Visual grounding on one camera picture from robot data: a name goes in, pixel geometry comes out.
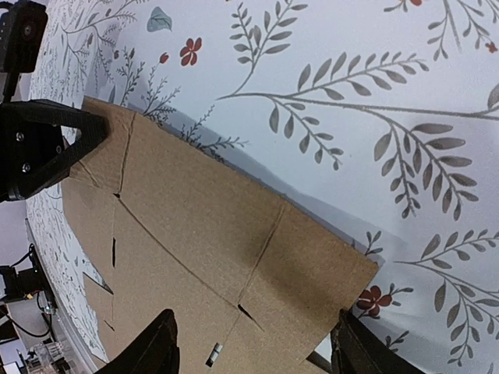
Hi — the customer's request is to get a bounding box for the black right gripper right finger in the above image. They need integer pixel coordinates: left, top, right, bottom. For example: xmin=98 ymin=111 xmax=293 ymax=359
xmin=331 ymin=309 xmax=422 ymax=374

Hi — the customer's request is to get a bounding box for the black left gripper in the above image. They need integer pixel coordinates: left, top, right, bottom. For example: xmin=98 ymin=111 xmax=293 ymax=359
xmin=1 ymin=1 xmax=108 ymax=201

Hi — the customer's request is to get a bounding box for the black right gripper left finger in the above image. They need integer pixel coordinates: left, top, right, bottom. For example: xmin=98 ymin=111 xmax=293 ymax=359
xmin=96 ymin=309 xmax=180 ymax=374

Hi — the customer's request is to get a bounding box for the brown cardboard box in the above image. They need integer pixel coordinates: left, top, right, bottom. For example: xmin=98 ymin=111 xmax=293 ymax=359
xmin=62 ymin=98 xmax=377 ymax=373

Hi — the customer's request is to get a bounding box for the floral patterned table mat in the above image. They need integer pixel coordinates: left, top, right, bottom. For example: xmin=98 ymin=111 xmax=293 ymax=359
xmin=30 ymin=1 xmax=498 ymax=373

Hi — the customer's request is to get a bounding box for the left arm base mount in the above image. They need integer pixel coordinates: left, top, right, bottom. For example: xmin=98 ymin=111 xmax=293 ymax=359
xmin=0 ymin=242 xmax=55 ymax=344

